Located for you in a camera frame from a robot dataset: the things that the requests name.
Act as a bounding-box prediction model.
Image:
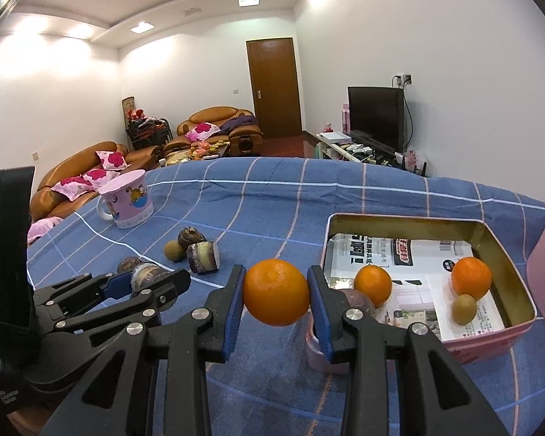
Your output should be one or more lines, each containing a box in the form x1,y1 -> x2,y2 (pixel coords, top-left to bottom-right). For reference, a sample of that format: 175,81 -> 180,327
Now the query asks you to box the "brown leather long sofa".
29,142 -> 162,223

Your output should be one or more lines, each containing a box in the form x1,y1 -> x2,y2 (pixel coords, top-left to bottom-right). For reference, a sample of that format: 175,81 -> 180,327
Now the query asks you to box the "brown leather armchair sofa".
163,106 -> 263,157

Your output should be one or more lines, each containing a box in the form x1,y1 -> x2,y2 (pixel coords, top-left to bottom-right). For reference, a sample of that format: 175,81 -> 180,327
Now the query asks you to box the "dark brown mangosteen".
178,227 -> 207,250

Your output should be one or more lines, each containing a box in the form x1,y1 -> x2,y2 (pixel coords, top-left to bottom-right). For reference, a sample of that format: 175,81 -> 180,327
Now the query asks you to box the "cluttered coffee table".
159,141 -> 231,169

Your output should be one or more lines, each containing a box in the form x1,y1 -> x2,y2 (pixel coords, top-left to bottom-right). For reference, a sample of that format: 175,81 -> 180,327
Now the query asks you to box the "wooden door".
246,37 -> 303,139

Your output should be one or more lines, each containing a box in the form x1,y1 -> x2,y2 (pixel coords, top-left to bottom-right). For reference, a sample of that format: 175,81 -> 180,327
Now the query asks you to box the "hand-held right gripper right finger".
306,264 -> 512,436

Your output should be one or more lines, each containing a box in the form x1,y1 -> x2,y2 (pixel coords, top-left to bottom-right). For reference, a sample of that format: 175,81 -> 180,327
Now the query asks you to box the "pink tin box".
305,213 -> 537,373

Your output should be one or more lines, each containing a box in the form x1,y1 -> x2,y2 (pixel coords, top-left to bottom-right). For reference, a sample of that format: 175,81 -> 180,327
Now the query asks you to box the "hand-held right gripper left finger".
39,264 -> 247,436

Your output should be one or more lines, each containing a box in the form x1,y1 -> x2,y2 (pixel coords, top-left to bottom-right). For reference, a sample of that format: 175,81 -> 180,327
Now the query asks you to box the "cut dark fruit piece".
186,241 -> 222,274

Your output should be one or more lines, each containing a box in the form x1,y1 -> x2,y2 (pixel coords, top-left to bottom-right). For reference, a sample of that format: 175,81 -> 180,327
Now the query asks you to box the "pink flower pillow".
52,177 -> 94,201
82,169 -> 119,187
95,150 -> 128,171
27,217 -> 64,243
185,122 -> 219,142

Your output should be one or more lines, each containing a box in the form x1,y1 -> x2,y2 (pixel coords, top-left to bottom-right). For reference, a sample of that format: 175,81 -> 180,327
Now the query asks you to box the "pink cartoon mug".
95,169 -> 154,230

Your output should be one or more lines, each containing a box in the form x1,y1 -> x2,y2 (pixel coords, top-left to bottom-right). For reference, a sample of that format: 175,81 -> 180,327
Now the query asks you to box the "black router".
397,153 -> 428,177

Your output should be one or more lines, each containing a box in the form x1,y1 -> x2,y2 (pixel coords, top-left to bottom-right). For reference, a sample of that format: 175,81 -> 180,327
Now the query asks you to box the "printed paper sheet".
324,233 -> 507,342

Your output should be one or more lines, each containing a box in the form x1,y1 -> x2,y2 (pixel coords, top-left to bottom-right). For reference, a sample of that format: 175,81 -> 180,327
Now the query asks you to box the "purple blanket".
218,116 -> 257,132

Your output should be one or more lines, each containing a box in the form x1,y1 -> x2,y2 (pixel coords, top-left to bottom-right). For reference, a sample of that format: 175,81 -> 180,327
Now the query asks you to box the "blue plaid cloth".
26,157 -> 545,436

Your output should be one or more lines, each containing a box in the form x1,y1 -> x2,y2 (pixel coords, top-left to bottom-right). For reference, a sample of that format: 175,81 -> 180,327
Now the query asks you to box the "orange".
451,257 -> 493,300
354,265 -> 393,308
242,259 -> 311,327

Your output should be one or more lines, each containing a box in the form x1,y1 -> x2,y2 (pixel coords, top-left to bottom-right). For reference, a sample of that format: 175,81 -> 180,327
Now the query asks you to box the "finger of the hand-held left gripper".
33,272 -> 134,323
50,269 -> 192,341

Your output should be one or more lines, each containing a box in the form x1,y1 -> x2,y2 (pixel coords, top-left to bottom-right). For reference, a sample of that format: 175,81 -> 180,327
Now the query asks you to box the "brown kiwi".
451,294 -> 477,325
163,241 -> 186,263

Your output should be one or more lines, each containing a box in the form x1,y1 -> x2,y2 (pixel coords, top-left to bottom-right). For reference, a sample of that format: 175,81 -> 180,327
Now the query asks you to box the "black rack with clothes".
125,118 -> 171,150

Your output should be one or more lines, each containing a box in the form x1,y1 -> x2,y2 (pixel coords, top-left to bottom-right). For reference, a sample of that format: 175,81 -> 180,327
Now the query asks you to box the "white television stand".
315,132 -> 430,178

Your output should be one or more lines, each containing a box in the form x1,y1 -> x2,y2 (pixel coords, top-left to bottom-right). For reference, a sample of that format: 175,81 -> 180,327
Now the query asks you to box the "black television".
347,85 -> 406,153

